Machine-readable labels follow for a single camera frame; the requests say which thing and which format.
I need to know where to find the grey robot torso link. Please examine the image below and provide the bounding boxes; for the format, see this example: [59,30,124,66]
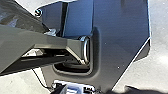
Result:
[0,23,92,78]

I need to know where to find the small white box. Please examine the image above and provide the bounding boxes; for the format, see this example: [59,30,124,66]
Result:
[50,79,97,94]

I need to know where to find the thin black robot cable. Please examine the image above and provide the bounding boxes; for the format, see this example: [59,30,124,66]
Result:
[31,67,55,92]

